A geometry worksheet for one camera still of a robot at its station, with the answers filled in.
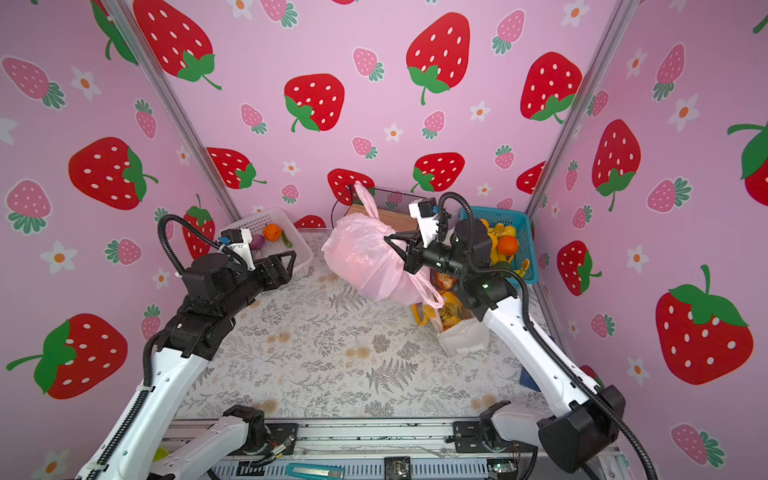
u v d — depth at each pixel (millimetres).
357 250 625
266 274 592
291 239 1129
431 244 580
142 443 395
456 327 732
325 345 907
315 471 697
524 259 982
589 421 376
